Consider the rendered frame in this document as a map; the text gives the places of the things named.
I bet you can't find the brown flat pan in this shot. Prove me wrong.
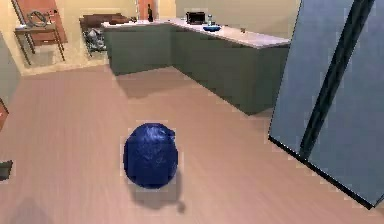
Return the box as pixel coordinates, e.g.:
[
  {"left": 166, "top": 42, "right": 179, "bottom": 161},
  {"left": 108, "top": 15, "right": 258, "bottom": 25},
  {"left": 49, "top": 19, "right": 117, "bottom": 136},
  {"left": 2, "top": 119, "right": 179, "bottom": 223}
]
[{"left": 109, "top": 17, "right": 131, "bottom": 26}]

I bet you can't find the green kitchen counter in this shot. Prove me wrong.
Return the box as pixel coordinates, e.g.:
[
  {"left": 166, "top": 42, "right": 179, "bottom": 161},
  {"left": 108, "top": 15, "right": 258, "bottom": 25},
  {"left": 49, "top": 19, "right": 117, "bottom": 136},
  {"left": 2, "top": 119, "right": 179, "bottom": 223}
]
[{"left": 101, "top": 18, "right": 292, "bottom": 116}]

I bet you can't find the dark blue ball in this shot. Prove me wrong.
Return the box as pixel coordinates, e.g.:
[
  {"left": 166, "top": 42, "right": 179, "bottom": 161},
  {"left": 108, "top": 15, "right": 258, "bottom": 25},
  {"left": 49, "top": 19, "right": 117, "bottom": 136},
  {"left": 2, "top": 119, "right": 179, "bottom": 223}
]
[{"left": 122, "top": 122, "right": 180, "bottom": 190}]

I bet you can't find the wooden side table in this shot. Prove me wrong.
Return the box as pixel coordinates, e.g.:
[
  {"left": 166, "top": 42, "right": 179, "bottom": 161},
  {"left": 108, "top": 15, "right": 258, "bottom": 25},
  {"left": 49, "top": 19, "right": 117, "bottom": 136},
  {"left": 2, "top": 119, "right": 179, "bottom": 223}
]
[{"left": 13, "top": 22, "right": 67, "bottom": 66}]

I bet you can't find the grey fridge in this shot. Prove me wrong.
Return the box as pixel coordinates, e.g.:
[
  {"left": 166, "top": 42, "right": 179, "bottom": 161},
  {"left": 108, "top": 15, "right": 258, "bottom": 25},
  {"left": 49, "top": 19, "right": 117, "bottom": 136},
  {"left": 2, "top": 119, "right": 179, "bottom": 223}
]
[{"left": 268, "top": 0, "right": 384, "bottom": 210}]

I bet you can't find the grey ring-shaped object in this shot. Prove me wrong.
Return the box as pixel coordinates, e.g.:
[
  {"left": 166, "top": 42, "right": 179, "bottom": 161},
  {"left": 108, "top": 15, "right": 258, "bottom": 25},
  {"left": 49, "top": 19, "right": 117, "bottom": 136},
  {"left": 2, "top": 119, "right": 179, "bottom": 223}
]
[{"left": 26, "top": 10, "right": 49, "bottom": 28}]

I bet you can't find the orange room door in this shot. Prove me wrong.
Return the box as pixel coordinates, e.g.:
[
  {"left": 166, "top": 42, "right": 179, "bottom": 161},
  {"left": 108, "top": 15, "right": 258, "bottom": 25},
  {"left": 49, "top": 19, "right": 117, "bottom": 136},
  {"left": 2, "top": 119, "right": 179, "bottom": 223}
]
[{"left": 137, "top": 0, "right": 160, "bottom": 21}]

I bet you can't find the dark grey block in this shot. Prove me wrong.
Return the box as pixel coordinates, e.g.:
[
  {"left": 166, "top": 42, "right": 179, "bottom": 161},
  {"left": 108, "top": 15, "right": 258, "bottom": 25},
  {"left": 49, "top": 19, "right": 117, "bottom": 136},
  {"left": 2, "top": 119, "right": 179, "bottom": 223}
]
[{"left": 0, "top": 160, "right": 14, "bottom": 182}]

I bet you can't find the black toaster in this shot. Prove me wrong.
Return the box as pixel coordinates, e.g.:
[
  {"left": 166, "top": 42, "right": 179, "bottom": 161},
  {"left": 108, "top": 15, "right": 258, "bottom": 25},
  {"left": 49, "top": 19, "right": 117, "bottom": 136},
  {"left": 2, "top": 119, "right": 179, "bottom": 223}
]
[{"left": 186, "top": 11, "right": 207, "bottom": 25}]

